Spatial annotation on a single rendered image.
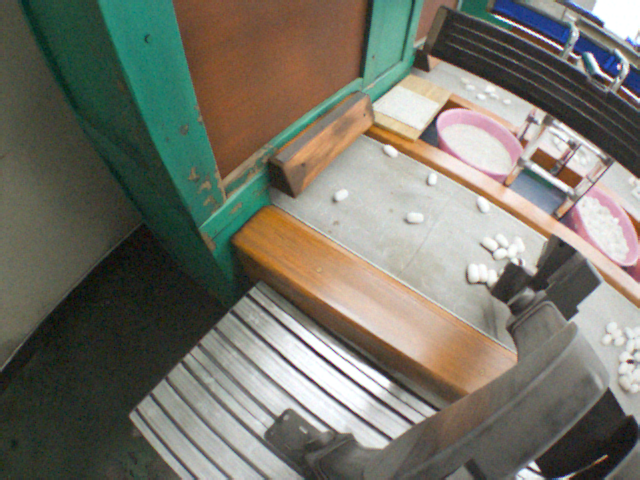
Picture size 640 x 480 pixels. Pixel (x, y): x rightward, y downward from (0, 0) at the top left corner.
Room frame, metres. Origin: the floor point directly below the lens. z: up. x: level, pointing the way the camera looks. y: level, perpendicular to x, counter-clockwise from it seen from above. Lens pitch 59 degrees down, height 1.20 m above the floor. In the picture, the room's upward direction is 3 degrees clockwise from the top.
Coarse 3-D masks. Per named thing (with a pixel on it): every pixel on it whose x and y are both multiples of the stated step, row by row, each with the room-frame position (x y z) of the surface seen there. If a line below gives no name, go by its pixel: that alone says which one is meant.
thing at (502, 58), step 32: (448, 32) 0.41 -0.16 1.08; (480, 32) 0.40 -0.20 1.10; (480, 64) 0.37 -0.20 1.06; (512, 64) 0.36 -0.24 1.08; (544, 64) 0.35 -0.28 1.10; (544, 96) 0.32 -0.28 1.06; (576, 96) 0.31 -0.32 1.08; (608, 96) 0.30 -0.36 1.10; (576, 128) 0.29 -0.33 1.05; (608, 128) 0.27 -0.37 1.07
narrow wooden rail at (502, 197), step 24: (384, 144) 0.56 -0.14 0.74; (408, 144) 0.54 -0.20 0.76; (432, 168) 0.49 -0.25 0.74; (456, 168) 0.48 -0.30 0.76; (480, 192) 0.42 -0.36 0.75; (504, 192) 0.42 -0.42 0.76; (528, 216) 0.36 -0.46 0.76; (576, 240) 0.30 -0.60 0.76; (600, 264) 0.24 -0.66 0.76; (624, 288) 0.18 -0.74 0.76
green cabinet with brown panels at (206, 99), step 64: (64, 0) 0.34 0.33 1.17; (128, 0) 0.25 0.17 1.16; (192, 0) 0.32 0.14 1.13; (256, 0) 0.39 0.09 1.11; (320, 0) 0.51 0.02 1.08; (384, 0) 0.68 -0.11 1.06; (448, 0) 1.21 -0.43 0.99; (64, 64) 0.45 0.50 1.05; (128, 64) 0.23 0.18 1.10; (192, 64) 0.30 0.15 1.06; (256, 64) 0.38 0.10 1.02; (320, 64) 0.51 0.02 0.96; (384, 64) 0.76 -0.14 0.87; (128, 128) 0.27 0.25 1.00; (192, 128) 0.27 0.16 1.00; (256, 128) 0.37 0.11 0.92; (192, 192) 0.24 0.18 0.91
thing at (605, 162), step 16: (576, 64) 0.45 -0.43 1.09; (592, 64) 0.37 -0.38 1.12; (544, 128) 0.44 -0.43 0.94; (560, 128) 0.43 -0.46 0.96; (528, 144) 0.45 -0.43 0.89; (592, 144) 0.40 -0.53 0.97; (528, 160) 0.44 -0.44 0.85; (608, 160) 0.36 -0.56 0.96; (512, 176) 0.44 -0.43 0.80; (544, 176) 0.41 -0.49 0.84; (592, 176) 0.37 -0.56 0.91; (576, 192) 0.37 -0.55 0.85; (560, 208) 0.37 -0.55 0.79
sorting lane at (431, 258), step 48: (336, 192) 0.40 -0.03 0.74; (384, 192) 0.41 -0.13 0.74; (432, 192) 0.42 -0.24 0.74; (336, 240) 0.28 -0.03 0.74; (384, 240) 0.29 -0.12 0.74; (432, 240) 0.29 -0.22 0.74; (480, 240) 0.30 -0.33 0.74; (528, 240) 0.31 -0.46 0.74; (432, 288) 0.19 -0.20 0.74; (480, 288) 0.19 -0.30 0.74; (624, 336) 0.07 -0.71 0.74
